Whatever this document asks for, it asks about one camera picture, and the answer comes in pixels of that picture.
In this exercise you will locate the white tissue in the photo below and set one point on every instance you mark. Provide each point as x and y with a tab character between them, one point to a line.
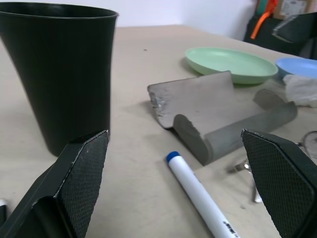
302	91

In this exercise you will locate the thin metal frame glasses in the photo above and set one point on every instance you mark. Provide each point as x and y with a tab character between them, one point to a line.
255	193

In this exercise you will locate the black bag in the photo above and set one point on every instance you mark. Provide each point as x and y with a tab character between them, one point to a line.
262	42

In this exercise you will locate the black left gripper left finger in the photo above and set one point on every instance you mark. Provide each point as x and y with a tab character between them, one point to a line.
79	178

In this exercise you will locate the black plastic cup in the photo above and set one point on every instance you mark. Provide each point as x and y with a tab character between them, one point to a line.
62	74

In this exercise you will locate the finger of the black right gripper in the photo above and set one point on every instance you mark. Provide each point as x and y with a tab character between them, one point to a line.
297	27

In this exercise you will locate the grey glasses case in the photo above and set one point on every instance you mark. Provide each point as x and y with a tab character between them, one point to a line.
198	99

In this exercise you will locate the blue plastic plate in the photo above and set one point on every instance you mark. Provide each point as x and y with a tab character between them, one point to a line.
299	68

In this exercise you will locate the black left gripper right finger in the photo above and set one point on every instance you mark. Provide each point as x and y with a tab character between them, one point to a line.
280	178

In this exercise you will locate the green plastic plate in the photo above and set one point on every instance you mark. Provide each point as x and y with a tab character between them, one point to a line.
230	62

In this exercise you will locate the white marker blue cap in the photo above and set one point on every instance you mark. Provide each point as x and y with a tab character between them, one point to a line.
195	188

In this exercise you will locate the brown cardboard box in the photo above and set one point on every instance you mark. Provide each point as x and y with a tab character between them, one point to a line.
292	8

